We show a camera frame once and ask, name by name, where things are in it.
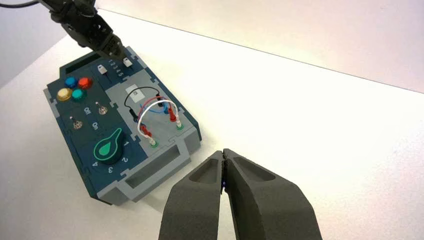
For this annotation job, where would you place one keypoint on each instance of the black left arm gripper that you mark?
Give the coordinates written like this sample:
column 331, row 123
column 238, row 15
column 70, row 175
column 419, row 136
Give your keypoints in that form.
column 82, row 23

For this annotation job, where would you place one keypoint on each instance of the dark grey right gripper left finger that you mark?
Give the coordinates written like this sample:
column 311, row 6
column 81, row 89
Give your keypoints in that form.
column 195, row 208

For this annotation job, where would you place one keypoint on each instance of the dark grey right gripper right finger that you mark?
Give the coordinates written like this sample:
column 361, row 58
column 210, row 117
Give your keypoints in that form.
column 265, row 208

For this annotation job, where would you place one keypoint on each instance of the white slider knob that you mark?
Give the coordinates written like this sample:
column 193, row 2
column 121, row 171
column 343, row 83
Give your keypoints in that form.
column 102, row 69
column 127, row 62

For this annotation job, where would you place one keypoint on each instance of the red push button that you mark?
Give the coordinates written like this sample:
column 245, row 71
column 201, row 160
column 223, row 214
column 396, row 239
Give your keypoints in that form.
column 84, row 82

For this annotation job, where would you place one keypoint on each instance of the white label sticker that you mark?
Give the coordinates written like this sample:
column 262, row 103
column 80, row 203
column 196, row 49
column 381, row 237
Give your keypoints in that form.
column 136, row 94

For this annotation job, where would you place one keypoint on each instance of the blue push button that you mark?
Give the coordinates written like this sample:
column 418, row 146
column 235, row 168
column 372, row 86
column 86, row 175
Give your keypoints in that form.
column 71, row 82

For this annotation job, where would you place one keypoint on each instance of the green push button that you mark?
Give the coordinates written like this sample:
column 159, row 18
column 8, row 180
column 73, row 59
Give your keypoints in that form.
column 78, row 95

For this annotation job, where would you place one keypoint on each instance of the yellow push button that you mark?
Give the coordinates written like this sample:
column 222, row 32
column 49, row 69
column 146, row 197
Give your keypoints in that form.
column 64, row 94

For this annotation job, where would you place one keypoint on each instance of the blue grey control panel box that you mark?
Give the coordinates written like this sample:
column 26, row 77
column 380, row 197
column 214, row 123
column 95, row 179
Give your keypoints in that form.
column 99, row 134

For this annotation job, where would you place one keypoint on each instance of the dark rotary knob green pointer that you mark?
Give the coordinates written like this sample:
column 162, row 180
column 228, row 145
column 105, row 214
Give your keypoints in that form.
column 107, row 149

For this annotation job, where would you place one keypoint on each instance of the metal toggle switch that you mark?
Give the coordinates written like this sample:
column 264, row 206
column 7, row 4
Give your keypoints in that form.
column 102, row 110
column 77, row 125

